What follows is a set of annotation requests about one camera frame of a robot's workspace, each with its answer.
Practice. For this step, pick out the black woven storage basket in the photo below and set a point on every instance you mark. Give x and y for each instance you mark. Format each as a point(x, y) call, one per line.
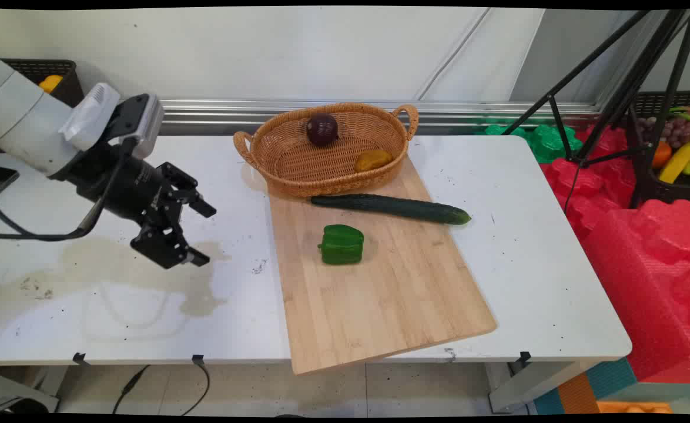
point(69, 82)

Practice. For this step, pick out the orange fruit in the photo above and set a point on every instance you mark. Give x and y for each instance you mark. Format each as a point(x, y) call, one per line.
point(662, 155)

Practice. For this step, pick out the aluminium wall rail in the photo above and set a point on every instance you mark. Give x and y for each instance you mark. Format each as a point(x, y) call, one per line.
point(333, 111)

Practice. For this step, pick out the bamboo cutting board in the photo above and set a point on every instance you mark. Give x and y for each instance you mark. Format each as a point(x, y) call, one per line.
point(374, 294)

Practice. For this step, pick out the black plastic fruit crate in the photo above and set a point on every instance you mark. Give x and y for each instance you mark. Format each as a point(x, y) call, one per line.
point(650, 191)

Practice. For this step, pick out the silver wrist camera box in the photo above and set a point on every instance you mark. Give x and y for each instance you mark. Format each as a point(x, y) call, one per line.
point(140, 120)

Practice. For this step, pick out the green foam mat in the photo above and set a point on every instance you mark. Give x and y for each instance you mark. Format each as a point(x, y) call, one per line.
point(548, 144)

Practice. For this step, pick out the white table leg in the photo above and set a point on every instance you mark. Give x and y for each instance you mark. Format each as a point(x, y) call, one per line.
point(527, 385)

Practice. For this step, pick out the yellow bell pepper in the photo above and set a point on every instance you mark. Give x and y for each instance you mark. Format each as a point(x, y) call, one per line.
point(373, 160)

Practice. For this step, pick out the black smartphone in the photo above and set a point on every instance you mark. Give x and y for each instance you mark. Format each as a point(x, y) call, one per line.
point(1, 181)

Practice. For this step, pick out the black table edge clip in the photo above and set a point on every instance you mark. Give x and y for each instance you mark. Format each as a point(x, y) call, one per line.
point(524, 356)
point(198, 358)
point(80, 358)

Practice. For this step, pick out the long dark green cucumber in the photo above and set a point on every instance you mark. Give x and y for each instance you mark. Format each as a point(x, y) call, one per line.
point(392, 207)

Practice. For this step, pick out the red foam mat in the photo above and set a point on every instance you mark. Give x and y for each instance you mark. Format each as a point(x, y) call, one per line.
point(592, 182)
point(650, 276)

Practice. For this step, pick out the teal and orange floor mat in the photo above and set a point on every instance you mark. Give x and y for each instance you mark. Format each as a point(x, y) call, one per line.
point(612, 379)

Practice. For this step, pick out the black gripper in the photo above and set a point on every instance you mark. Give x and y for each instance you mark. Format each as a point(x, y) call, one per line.
point(124, 185)

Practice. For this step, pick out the green bell pepper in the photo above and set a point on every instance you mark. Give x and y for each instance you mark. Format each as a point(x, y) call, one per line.
point(342, 245)

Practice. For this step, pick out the yellow fruit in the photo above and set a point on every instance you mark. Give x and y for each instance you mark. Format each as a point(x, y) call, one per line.
point(50, 83)

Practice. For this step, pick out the purple grape bunch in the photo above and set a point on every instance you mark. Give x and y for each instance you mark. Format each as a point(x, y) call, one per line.
point(671, 130)

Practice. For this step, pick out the dark red onion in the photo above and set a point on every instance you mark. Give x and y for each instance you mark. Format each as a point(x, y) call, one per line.
point(322, 129)

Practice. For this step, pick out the white plastic wrist bracket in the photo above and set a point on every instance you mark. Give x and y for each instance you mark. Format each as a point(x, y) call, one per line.
point(91, 114)

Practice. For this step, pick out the orange foam piece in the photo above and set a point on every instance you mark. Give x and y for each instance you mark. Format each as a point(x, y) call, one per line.
point(633, 407)

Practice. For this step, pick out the black camera tripod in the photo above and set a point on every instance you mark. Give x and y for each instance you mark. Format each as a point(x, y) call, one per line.
point(627, 88)

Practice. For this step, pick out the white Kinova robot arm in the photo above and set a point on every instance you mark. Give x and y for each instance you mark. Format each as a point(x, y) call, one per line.
point(24, 120)

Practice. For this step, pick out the yellow banana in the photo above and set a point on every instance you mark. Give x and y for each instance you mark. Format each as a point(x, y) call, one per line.
point(677, 163)

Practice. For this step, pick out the grey table leg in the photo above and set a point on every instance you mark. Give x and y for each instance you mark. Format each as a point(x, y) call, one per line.
point(16, 390)

